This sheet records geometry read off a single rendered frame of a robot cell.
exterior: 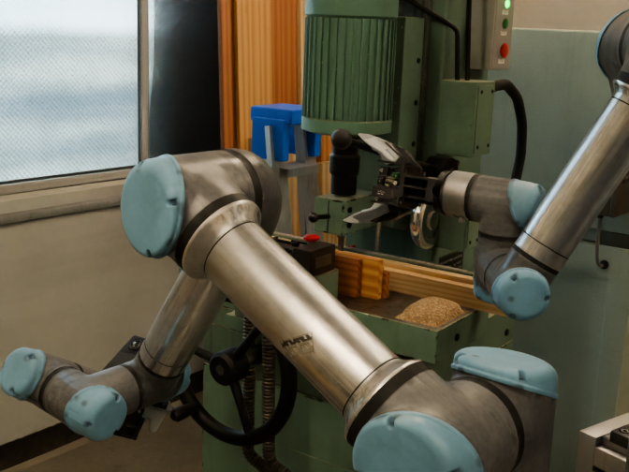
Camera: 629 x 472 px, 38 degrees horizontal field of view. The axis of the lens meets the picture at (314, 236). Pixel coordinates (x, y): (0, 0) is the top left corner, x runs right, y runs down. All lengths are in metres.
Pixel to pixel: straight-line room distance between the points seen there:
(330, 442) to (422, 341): 0.30
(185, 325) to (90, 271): 1.76
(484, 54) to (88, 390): 1.07
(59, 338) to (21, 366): 1.65
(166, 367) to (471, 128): 0.82
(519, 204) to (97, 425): 0.69
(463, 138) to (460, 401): 0.99
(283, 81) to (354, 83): 1.72
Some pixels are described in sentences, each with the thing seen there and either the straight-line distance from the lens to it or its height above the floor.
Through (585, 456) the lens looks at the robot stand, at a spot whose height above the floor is 0.73.
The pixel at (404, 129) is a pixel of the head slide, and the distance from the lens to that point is 1.84.
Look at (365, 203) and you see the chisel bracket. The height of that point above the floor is 1.05.
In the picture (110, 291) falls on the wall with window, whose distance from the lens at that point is 3.13.
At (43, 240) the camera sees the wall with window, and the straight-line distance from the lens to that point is 2.92.
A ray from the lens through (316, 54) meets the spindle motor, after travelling 1.72.
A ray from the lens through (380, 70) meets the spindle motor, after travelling 1.72.
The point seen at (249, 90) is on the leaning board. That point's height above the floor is 1.17.
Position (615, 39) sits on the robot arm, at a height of 1.39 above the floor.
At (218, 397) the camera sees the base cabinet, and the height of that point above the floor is 0.64.
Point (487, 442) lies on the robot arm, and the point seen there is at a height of 1.01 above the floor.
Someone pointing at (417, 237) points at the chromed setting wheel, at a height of 0.99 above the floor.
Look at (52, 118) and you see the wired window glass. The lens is 2.97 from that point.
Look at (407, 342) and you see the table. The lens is 1.59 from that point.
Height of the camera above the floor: 1.40
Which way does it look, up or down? 13 degrees down
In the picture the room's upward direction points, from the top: 2 degrees clockwise
